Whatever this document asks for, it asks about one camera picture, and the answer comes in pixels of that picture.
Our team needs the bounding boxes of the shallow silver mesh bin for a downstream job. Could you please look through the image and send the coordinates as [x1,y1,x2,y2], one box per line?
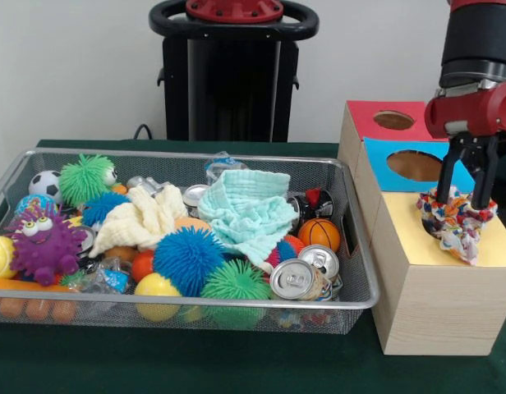
[0,148,380,336]

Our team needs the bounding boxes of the small orange basketball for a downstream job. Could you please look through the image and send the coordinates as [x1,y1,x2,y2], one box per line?
[297,218,342,254]

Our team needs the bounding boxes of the mint green cloth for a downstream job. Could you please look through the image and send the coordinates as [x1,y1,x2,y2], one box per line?
[197,169,300,275]

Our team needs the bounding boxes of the wooden box with three holes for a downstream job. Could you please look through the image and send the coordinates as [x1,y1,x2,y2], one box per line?
[337,99,506,356]

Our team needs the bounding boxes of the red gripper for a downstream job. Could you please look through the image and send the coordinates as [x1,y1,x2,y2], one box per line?
[424,80,506,210]

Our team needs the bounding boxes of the purple spiky monster toy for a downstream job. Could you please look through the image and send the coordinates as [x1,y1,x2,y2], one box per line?
[4,204,90,285]

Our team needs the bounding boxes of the multicoloured knotted rag toy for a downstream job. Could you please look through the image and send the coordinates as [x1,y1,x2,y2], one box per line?
[415,185,499,267]

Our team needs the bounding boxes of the blue spiky ball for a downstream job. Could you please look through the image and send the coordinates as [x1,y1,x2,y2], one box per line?
[153,226,226,298]

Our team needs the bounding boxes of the silver drink can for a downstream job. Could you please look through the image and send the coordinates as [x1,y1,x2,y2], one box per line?
[269,258,322,302]

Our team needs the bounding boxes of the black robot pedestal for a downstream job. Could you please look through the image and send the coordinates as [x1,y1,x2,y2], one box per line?
[148,0,320,143]

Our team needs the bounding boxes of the green spiky ball with eyes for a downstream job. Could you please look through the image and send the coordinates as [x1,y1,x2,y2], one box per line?
[57,153,119,206]

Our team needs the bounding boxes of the cream cloth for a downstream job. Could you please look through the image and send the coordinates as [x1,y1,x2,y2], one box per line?
[88,184,189,259]

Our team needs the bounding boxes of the small soccer ball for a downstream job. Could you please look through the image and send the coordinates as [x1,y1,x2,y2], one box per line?
[28,170,62,197]

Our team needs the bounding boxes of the orange toy building block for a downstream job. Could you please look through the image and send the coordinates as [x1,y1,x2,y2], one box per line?
[0,277,81,323]

